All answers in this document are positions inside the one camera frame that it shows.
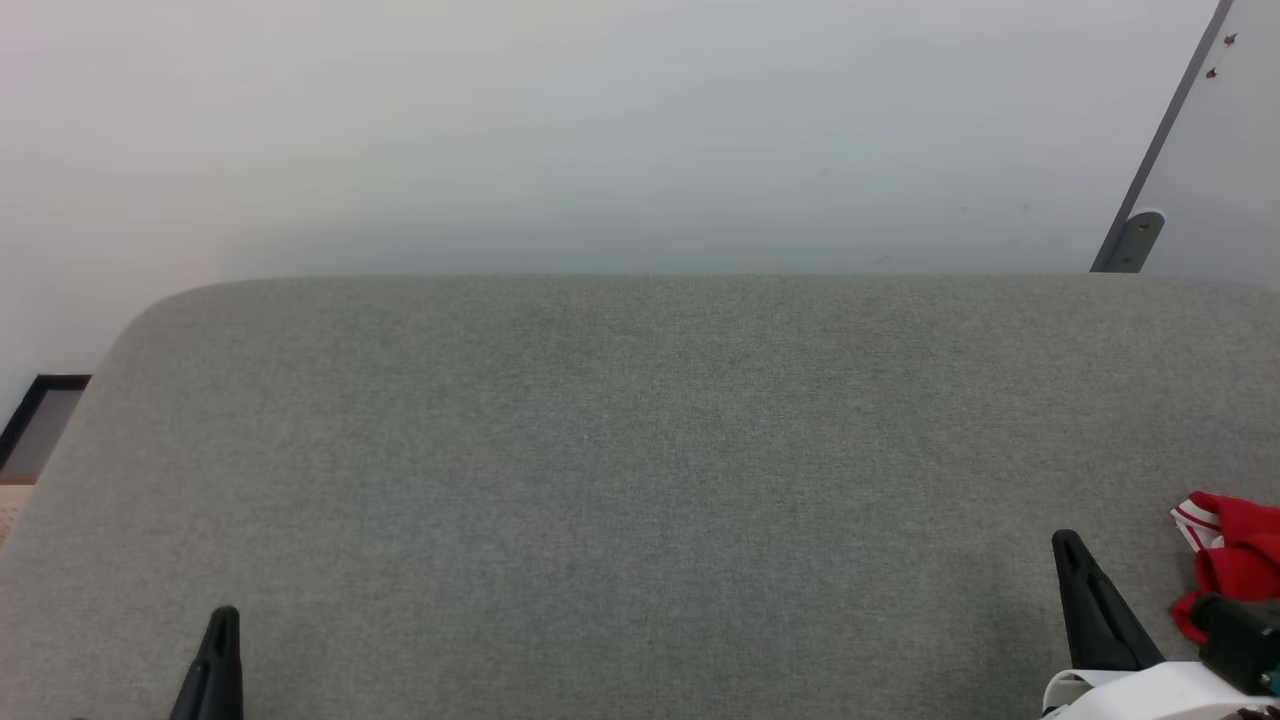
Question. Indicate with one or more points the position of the grey metal bracket bar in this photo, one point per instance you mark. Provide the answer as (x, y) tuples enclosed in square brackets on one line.
[(1165, 130)]

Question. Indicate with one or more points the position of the red and white jersey garment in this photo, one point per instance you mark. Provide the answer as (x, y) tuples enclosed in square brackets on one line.
[(1245, 560)]

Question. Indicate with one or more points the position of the dark framed floor panel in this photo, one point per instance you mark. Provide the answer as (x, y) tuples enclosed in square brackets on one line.
[(40, 425)]

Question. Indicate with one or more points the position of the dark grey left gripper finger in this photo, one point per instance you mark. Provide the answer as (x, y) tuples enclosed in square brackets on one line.
[(215, 670)]

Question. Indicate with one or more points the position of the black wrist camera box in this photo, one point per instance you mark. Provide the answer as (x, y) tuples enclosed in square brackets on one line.
[(1240, 640)]

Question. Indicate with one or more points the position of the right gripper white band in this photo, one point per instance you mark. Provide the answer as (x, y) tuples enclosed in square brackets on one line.
[(1160, 695)]

